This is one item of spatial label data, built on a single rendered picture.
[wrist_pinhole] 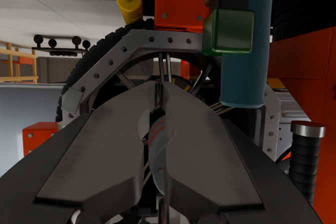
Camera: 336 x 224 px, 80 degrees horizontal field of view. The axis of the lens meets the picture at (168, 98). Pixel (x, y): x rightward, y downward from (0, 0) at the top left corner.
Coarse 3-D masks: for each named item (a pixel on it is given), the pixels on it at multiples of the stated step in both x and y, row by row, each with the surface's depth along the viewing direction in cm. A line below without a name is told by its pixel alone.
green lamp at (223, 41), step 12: (216, 12) 18; (228, 12) 18; (240, 12) 18; (252, 12) 18; (204, 24) 21; (216, 24) 18; (228, 24) 18; (240, 24) 18; (252, 24) 18; (204, 36) 20; (216, 36) 18; (228, 36) 18; (240, 36) 18; (252, 36) 18; (204, 48) 20; (216, 48) 18; (228, 48) 18; (240, 48) 18
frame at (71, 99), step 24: (120, 48) 46; (144, 48) 49; (168, 48) 48; (192, 48) 48; (96, 72) 47; (72, 96) 46; (264, 96) 51; (264, 120) 52; (264, 144) 53; (120, 216) 51; (144, 216) 57
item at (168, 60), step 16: (128, 64) 62; (160, 64) 58; (208, 64) 60; (112, 80) 67; (128, 80) 58; (160, 80) 59; (96, 96) 56; (160, 112) 64; (224, 112) 80; (240, 112) 66; (240, 128) 67; (144, 144) 60; (144, 176) 63
